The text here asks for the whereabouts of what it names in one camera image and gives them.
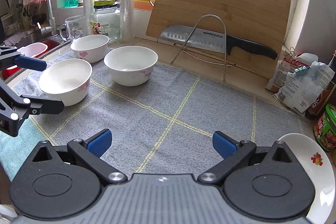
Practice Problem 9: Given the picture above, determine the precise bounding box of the steel kitchen faucet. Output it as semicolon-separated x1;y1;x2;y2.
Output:
18;0;57;35

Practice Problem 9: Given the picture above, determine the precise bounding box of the clear glass mug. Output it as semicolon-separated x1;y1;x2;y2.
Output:
59;15;87;41

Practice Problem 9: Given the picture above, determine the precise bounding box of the cleaver knife black handle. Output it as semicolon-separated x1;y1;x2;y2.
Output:
159;24;278;60

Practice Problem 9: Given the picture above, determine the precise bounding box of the white bowl pink flower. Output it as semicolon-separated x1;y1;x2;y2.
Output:
39;59;92;107

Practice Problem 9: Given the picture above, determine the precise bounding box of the red basin in sink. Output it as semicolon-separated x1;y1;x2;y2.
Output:
1;39;62;80

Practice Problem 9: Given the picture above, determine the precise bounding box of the teal cloth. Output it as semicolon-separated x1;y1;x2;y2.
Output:
0;118;56;181

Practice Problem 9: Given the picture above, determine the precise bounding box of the tall plastic wrap roll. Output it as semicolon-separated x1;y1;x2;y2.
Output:
120;0;134;43

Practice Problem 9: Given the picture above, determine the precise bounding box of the white plastic seasoning bag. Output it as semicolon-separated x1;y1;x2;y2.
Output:
274;61;335;115

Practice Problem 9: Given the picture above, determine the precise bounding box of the green lid sauce jar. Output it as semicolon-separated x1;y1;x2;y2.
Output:
313;104;336;152

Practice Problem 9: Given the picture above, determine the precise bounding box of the bamboo cutting board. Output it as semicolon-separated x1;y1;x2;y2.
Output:
145;0;293;80

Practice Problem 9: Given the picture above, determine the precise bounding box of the red white clipped bag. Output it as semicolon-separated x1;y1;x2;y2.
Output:
265;47;318;93

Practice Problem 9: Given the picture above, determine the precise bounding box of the steel wire rack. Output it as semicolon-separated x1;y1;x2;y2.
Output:
159;14;227;83

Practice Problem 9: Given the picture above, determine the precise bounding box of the short plastic wrap roll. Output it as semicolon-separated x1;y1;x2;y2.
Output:
82;0;96;37

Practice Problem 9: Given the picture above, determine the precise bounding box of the pink white plastic basin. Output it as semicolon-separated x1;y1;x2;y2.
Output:
17;42;49;58

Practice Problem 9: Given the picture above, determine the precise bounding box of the grey checked dish mat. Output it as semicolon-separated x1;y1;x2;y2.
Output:
30;62;312;175

